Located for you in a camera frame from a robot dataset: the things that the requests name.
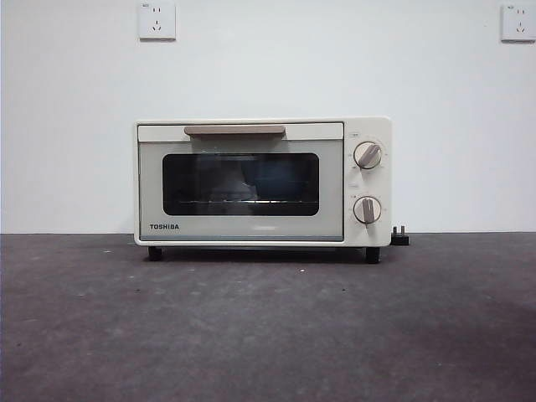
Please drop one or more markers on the blue ribbed bowl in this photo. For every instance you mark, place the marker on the blue ribbed bowl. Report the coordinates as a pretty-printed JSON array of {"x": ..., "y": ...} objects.
[{"x": 274, "y": 176}]

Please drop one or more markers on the cream oven knob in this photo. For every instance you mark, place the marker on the cream oven knob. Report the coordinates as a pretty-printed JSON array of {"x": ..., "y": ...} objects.
[
  {"x": 368, "y": 209},
  {"x": 368, "y": 155}
]

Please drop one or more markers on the cream Toshiba toaster oven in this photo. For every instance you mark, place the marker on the cream Toshiba toaster oven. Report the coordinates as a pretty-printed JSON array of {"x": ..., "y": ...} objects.
[{"x": 368, "y": 125}]

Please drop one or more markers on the black power plug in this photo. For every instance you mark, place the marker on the black power plug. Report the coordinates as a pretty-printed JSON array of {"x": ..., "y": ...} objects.
[{"x": 401, "y": 238}]

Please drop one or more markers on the white wall socket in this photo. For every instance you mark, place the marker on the white wall socket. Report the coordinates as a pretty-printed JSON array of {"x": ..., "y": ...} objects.
[
  {"x": 518, "y": 23},
  {"x": 157, "y": 21}
]

